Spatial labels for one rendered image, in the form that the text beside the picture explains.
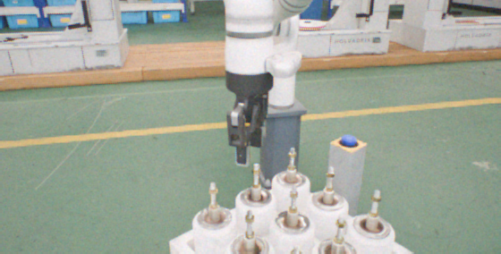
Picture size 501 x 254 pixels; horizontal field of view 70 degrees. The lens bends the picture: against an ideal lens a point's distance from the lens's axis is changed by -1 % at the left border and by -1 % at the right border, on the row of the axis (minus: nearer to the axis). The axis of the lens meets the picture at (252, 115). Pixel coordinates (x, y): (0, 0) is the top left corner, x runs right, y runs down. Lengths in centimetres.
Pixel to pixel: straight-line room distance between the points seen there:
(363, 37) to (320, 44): 36
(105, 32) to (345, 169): 209
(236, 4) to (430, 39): 293
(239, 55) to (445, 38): 301
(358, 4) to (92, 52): 204
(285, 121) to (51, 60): 191
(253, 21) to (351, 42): 249
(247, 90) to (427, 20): 293
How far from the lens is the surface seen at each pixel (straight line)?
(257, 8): 51
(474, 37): 365
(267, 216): 86
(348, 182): 101
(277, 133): 125
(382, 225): 84
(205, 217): 82
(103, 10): 270
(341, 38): 293
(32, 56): 280
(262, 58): 53
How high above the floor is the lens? 76
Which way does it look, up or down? 23 degrees down
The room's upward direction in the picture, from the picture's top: straight up
